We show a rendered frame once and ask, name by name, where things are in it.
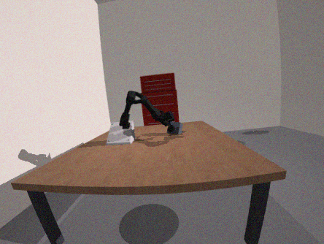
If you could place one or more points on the dark grey square panel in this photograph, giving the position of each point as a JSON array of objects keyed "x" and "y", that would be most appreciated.
[{"x": 178, "y": 126}]

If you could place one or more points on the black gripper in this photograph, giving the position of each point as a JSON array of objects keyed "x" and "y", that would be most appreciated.
[{"x": 171, "y": 127}]

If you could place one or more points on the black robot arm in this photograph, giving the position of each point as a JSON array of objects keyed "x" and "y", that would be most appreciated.
[{"x": 155, "y": 113}]

